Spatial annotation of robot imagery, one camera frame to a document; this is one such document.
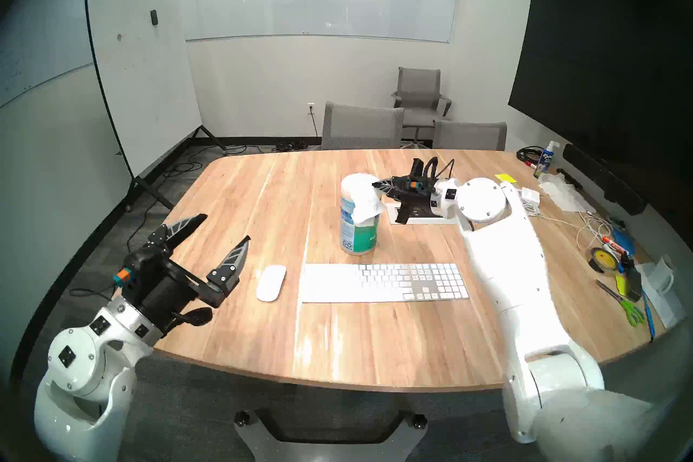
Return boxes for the black video conference bar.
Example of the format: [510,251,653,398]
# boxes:
[562,143,648,215]

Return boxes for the black wall television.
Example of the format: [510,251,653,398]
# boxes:
[508,0,693,185]

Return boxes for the grey office armchair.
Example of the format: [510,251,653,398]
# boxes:
[391,67,453,145]

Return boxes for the white disinfecting wipe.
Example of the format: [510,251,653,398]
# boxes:
[352,175,386,224]

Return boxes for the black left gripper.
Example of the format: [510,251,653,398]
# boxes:
[120,214,252,333]

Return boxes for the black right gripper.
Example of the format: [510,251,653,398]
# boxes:
[371,175,437,225]

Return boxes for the grey mesh office chair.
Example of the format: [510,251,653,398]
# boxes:
[321,101,406,150]

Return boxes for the white computer mouse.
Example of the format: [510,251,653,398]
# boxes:
[256,264,287,303]

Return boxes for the white paper sheet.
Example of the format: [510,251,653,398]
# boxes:
[636,262,687,329]

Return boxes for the disinfecting wipes canister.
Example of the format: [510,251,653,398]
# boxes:
[340,173,386,256]

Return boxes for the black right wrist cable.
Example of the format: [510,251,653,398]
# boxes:
[410,157,455,180]

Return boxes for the black block eraser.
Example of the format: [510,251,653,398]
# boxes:
[623,267,644,303]

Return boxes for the green handled scissors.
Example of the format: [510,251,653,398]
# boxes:
[596,278,646,327]

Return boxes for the white keyboard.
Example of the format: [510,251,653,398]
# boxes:
[299,263,470,303]

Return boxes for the small blue object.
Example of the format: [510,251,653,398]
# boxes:
[612,228,637,257]

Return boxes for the crumpled white tissue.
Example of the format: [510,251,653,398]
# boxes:
[538,173,596,214]

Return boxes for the yellow black tape roll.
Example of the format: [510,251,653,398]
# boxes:
[589,246,620,274]

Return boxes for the whiteboard cleaner spray bottle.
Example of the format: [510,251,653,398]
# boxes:
[533,140,561,179]

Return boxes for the rolling whiteboard on stand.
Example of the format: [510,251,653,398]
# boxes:
[83,0,228,212]

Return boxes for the blue pen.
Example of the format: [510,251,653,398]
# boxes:
[642,290,656,341]

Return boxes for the white charger cable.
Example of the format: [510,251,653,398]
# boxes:
[533,207,618,250]

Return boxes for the table power outlet box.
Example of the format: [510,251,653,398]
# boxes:
[385,201,461,225]

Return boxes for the white mug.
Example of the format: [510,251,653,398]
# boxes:
[647,254,675,295]

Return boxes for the wall whiteboard with handwriting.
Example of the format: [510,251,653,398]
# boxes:
[0,0,158,109]

